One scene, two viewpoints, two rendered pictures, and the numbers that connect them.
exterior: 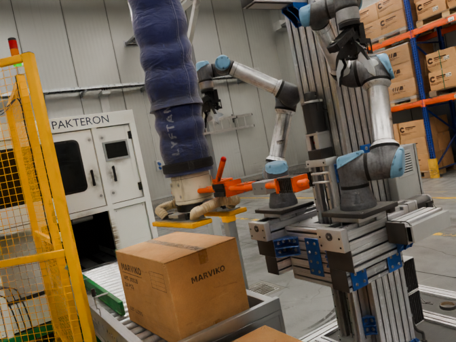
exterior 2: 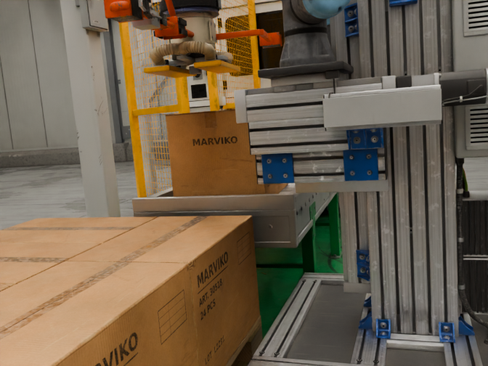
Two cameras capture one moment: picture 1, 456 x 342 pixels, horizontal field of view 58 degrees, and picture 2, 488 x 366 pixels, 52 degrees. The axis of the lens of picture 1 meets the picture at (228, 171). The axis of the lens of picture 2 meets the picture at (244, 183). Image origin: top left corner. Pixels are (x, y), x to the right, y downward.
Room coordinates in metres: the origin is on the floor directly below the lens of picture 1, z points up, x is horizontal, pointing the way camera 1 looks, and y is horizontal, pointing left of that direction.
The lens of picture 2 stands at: (0.65, -1.47, 0.93)
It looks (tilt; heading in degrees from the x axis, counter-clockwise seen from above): 8 degrees down; 50
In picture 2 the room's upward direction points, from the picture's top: 5 degrees counter-clockwise
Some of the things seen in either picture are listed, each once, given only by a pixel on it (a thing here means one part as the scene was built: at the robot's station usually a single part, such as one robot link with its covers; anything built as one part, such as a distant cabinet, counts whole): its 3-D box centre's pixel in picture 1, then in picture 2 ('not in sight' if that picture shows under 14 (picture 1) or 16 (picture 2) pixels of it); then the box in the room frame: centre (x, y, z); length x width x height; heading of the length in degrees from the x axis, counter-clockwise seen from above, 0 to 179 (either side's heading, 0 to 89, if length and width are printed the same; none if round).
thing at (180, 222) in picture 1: (180, 218); (171, 67); (1.75, 0.24, 1.13); 0.34 x 0.10 x 0.05; 38
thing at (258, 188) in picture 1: (264, 186); (145, 19); (1.45, -0.12, 1.23); 0.07 x 0.07 x 0.04; 38
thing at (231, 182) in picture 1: (227, 188); (170, 28); (1.61, 0.01, 1.23); 0.10 x 0.08 x 0.06; 128
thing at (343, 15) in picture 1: (347, 17); not in sight; (1.40, -0.50, 1.74); 0.08 x 0.08 x 0.05
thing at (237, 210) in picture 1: (214, 208); (218, 63); (1.87, 0.09, 1.13); 0.34 x 0.10 x 0.05; 38
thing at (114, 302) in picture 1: (83, 285); not in sight; (2.98, 1.21, 0.60); 1.60 x 0.10 x 0.09; 32
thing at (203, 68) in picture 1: (204, 72); not in sight; (2.25, 0.02, 1.82); 0.09 x 0.08 x 0.11; 92
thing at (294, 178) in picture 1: (291, 183); (123, 9); (1.34, -0.20, 1.23); 0.08 x 0.07 x 0.05; 38
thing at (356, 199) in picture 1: (356, 195); (306, 49); (1.70, -0.51, 1.09); 0.15 x 0.15 x 0.10
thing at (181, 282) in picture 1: (179, 281); (234, 152); (2.12, 0.36, 0.75); 0.60 x 0.40 x 0.40; 36
